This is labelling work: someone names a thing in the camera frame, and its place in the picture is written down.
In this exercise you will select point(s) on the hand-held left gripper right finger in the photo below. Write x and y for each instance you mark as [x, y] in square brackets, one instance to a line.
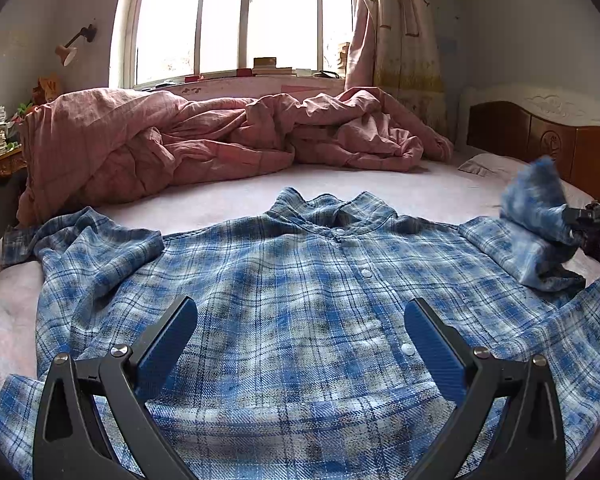
[432, 345]

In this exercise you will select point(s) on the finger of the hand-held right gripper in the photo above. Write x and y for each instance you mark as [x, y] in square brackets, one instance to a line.
[577, 235]
[575, 214]

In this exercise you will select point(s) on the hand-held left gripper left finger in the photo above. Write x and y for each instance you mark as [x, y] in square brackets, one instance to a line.
[167, 345]

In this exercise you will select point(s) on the blue plaid shirt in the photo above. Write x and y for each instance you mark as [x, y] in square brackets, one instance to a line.
[300, 335]

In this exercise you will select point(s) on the wooden bed headboard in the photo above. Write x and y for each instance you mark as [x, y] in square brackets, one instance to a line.
[530, 130]

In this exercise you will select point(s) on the white pillow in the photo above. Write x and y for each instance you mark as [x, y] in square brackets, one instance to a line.
[485, 164]

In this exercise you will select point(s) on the bed with pink sheet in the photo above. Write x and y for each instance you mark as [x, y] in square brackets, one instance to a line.
[230, 205]

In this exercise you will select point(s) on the pink quilt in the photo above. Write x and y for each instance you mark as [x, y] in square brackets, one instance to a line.
[180, 140]

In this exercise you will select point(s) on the carved wooden side table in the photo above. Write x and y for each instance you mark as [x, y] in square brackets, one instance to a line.
[0, 170]

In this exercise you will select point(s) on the patterned beige curtain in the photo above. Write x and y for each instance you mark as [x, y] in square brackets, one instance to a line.
[405, 35]

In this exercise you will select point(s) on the brown figurine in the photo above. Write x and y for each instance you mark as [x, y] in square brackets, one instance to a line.
[47, 87]

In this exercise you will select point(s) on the stack of books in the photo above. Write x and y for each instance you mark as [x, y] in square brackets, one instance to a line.
[271, 66]

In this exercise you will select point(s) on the white framed window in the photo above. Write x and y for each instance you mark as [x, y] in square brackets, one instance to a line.
[230, 20]

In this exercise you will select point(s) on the wall lamp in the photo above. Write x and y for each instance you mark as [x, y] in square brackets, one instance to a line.
[69, 52]

